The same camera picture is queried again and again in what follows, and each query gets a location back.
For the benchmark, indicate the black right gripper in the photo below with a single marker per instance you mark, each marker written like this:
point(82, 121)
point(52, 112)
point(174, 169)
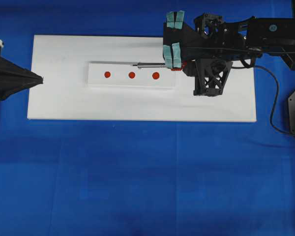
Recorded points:
point(208, 51)

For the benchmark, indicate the red soldering iron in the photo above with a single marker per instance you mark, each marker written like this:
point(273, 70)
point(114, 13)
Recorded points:
point(141, 65)

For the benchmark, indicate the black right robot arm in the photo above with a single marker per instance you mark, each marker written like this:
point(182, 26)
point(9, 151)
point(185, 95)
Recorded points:
point(272, 36)

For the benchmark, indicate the white board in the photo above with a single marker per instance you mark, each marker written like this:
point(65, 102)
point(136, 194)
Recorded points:
point(63, 60)

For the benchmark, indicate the white raised plate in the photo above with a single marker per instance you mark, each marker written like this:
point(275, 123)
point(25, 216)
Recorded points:
point(122, 74)

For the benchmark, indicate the blue table mat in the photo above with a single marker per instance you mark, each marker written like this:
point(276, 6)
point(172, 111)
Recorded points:
point(125, 178)

